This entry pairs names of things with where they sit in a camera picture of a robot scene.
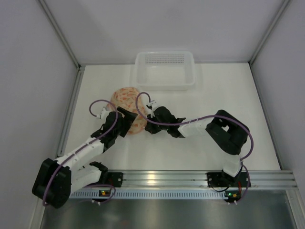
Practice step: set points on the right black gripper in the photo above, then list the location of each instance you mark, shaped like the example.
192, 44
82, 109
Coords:
152, 125

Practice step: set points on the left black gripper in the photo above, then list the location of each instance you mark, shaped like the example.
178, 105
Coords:
125, 119

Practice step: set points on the pink mesh bra laundry bag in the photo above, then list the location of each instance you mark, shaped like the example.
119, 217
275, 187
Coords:
126, 99

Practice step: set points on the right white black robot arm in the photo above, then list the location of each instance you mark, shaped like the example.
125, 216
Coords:
227, 132

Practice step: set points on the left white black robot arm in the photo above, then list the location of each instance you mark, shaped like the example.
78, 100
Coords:
79, 158

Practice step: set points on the white plastic basket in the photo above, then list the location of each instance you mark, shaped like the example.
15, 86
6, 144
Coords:
164, 71

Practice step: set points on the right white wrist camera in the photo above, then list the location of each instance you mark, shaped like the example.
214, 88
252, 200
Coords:
152, 105

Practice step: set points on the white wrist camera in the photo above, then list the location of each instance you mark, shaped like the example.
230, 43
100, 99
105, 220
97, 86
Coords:
152, 105
103, 114

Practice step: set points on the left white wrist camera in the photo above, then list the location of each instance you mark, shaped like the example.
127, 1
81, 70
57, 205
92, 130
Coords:
103, 114

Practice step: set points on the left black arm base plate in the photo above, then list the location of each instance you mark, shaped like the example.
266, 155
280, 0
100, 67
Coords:
108, 178

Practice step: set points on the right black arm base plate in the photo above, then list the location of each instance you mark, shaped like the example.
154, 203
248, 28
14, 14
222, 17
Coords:
222, 181

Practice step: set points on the white slotted cable duct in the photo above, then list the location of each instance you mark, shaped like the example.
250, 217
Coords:
147, 194

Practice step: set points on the aluminium mounting rail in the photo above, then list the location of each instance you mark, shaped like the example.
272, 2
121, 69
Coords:
152, 179

